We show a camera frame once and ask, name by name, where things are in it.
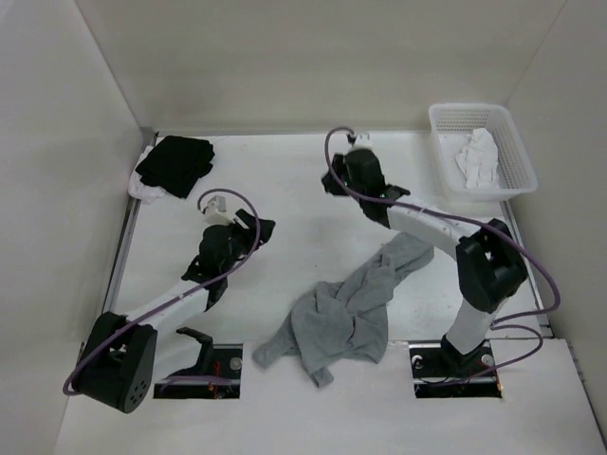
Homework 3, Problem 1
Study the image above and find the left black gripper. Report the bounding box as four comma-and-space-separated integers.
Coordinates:
221, 210, 274, 276

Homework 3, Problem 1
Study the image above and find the grey tank top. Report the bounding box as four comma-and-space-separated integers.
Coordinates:
252, 232, 434, 389

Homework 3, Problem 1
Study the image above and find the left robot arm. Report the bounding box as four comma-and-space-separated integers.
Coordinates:
64, 209, 276, 413

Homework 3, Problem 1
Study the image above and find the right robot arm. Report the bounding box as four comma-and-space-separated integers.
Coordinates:
322, 148, 527, 375

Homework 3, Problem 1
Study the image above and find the folded black tank top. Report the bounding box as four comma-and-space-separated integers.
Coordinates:
135, 136, 215, 199

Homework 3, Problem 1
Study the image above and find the folded white tank top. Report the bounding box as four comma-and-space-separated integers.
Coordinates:
127, 170, 167, 205

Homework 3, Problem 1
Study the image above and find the crumpled white tank top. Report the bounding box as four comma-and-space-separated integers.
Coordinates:
455, 128, 499, 190

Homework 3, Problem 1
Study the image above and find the white plastic basket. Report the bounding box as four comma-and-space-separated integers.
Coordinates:
428, 103, 538, 203

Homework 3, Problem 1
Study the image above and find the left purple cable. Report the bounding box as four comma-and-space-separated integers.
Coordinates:
63, 189, 263, 397

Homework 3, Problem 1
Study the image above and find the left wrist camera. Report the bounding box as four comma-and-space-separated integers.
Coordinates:
201, 195, 233, 226

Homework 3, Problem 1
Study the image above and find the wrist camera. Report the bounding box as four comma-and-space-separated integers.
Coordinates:
347, 133, 373, 151
201, 195, 233, 226

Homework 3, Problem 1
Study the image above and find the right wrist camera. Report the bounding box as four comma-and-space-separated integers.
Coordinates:
347, 133, 373, 151

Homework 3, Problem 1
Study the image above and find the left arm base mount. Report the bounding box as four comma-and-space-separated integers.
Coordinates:
153, 327, 244, 400

